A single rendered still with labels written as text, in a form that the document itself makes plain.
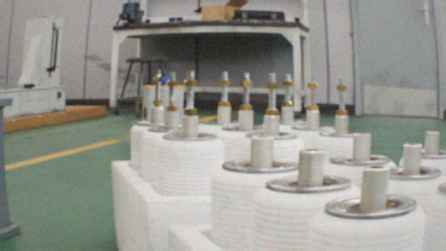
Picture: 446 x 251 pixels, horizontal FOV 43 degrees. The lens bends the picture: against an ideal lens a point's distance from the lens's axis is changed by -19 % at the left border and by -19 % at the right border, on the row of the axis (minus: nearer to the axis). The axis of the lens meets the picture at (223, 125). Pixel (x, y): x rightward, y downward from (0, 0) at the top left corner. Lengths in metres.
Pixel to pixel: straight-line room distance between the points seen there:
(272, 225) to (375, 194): 0.12
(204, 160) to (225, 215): 0.28
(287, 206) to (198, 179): 0.40
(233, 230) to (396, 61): 5.35
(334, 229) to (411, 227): 0.06
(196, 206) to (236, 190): 0.26
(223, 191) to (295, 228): 0.14
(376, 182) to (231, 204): 0.23
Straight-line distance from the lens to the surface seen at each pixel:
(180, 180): 0.91
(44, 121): 4.32
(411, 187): 0.57
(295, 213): 0.52
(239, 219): 0.63
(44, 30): 4.68
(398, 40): 5.95
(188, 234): 0.69
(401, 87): 5.94
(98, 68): 6.57
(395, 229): 0.42
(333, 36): 5.98
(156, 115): 1.17
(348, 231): 0.42
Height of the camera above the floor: 0.34
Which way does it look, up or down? 4 degrees down
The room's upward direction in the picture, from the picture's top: 1 degrees clockwise
